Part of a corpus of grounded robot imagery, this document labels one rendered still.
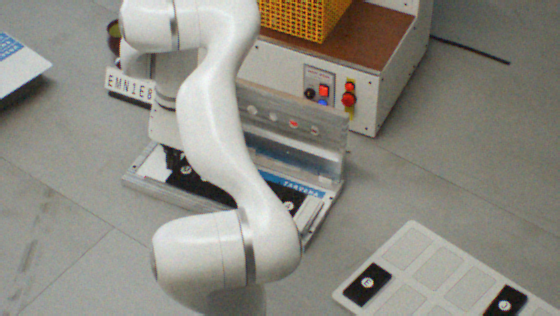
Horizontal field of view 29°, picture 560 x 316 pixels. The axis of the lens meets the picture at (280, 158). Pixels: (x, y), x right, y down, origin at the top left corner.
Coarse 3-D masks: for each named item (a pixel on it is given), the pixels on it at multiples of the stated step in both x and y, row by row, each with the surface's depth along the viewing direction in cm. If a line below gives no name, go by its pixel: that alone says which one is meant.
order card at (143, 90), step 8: (112, 72) 256; (120, 72) 255; (112, 80) 257; (120, 80) 256; (128, 80) 255; (136, 80) 254; (144, 80) 253; (112, 88) 257; (120, 88) 257; (128, 88) 256; (136, 88) 255; (144, 88) 254; (152, 88) 253; (136, 96) 255; (144, 96) 255; (152, 96) 254; (152, 104) 254
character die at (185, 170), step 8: (184, 160) 239; (176, 168) 237; (184, 168) 237; (192, 168) 237; (168, 176) 235; (176, 176) 236; (184, 176) 236; (192, 176) 236; (176, 184) 234; (184, 184) 235
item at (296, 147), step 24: (240, 96) 233; (264, 96) 230; (288, 96) 227; (240, 120) 237; (264, 120) 234; (288, 120) 231; (312, 120) 228; (336, 120) 225; (264, 144) 237; (288, 144) 234; (312, 144) 232; (336, 144) 229; (312, 168) 234; (336, 168) 231
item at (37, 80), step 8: (0, 40) 259; (32, 80) 258; (40, 80) 260; (16, 88) 255; (24, 88) 257; (32, 88) 259; (8, 96) 254; (16, 96) 256; (0, 104) 254; (8, 104) 256
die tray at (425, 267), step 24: (408, 240) 226; (432, 240) 226; (384, 264) 221; (408, 264) 221; (432, 264) 221; (456, 264) 221; (480, 264) 221; (384, 288) 217; (408, 288) 217; (432, 288) 217; (456, 288) 217; (480, 288) 217; (360, 312) 213; (384, 312) 213; (408, 312) 213; (432, 312) 213; (456, 312) 213; (480, 312) 213; (528, 312) 213; (552, 312) 213
